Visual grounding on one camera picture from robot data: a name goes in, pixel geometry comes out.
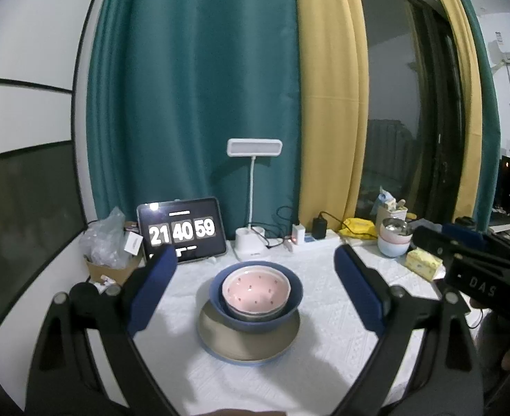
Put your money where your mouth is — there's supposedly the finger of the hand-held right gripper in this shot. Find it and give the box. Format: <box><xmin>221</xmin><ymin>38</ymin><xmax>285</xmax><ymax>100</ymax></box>
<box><xmin>443</xmin><ymin>224</ymin><xmax>510</xmax><ymax>255</ymax></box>
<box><xmin>411</xmin><ymin>225</ymin><xmax>510</xmax><ymax>266</ymax></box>

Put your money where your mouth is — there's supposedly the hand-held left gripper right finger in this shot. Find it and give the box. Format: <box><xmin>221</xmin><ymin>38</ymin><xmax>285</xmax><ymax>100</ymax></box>
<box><xmin>334</xmin><ymin>244</ymin><xmax>483</xmax><ymax>416</ymax></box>

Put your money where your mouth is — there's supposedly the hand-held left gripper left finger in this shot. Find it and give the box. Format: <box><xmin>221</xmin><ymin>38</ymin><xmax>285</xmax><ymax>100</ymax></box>
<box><xmin>25</xmin><ymin>245</ymin><xmax>178</xmax><ymax>416</ymax></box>

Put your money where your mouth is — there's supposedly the pink dotted bowl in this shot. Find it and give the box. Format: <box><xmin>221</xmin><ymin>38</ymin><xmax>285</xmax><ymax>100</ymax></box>
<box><xmin>221</xmin><ymin>268</ymin><xmax>292</xmax><ymax>318</ymax></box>

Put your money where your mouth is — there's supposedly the cream bowl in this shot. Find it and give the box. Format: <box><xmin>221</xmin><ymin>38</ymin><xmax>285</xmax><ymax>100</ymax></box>
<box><xmin>227</xmin><ymin>302</ymin><xmax>289</xmax><ymax>323</ymax></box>

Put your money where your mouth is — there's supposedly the cream plate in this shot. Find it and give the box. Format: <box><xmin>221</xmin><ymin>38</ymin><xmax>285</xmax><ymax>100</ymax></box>
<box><xmin>198</xmin><ymin>301</ymin><xmax>301</xmax><ymax>362</ymax></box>

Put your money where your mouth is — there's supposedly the yellow patterned tissue pack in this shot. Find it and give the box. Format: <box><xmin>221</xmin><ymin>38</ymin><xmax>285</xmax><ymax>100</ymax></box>
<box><xmin>406</xmin><ymin>249</ymin><xmax>445</xmax><ymax>280</ymax></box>

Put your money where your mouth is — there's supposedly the steel bowl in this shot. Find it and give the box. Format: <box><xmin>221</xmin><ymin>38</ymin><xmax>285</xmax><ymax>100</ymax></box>
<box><xmin>382</xmin><ymin>219</ymin><xmax>410</xmax><ymax>235</ymax></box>

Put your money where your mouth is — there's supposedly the cardboard box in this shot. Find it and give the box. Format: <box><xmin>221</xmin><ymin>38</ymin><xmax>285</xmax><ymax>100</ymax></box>
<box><xmin>85</xmin><ymin>251</ymin><xmax>145</xmax><ymax>285</ymax></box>

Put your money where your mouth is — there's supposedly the small white box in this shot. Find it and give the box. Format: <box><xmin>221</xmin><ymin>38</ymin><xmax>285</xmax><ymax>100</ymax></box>
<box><xmin>124</xmin><ymin>232</ymin><xmax>142</xmax><ymax>256</ymax></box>

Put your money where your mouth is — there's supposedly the perforated cream holder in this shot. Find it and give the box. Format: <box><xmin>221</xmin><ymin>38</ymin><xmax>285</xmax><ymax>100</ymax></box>
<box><xmin>376</xmin><ymin>205</ymin><xmax>409</xmax><ymax>226</ymax></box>

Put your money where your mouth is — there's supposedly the white power strip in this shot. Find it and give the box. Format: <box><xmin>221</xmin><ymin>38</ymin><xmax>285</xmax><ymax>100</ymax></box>
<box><xmin>287</xmin><ymin>229</ymin><xmax>341</xmax><ymax>247</ymax></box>

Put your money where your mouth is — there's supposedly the yellow wipes packet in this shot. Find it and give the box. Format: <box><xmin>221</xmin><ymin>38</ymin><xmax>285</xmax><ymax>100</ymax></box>
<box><xmin>341</xmin><ymin>218</ymin><xmax>376</xmax><ymax>239</ymax></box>

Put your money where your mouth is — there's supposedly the tablet with clock display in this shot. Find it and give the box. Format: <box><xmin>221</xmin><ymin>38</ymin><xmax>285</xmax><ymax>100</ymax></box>
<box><xmin>136</xmin><ymin>197</ymin><xmax>228</xmax><ymax>264</ymax></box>

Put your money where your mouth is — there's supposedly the clear plastic bag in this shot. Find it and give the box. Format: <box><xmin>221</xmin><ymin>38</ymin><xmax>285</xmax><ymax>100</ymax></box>
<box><xmin>80</xmin><ymin>207</ymin><xmax>141</xmax><ymax>268</ymax></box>

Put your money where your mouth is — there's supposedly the black pouch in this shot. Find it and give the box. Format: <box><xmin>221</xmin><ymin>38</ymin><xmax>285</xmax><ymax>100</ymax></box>
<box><xmin>69</xmin><ymin>283</ymin><xmax>103</xmax><ymax>309</ymax></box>

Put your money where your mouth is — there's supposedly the white textured tablecloth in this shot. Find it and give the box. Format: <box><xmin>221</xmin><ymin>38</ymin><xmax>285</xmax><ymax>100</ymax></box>
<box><xmin>79</xmin><ymin>240</ymin><xmax>475</xmax><ymax>416</ymax></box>

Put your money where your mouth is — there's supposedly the white desk lamp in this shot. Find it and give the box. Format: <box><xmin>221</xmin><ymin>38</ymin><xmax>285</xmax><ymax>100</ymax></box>
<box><xmin>227</xmin><ymin>138</ymin><xmax>283</xmax><ymax>261</ymax></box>

